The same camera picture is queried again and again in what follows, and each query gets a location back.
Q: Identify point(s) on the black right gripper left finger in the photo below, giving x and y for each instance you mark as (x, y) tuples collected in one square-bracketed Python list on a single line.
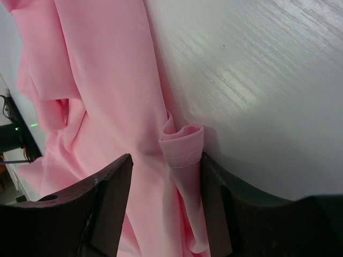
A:
[(84, 219)]

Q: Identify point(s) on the pink t shirt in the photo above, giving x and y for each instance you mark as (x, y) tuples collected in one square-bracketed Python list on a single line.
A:
[(89, 68)]

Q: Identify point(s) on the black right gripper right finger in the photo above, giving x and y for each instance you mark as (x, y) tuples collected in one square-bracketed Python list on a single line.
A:
[(242, 220)]

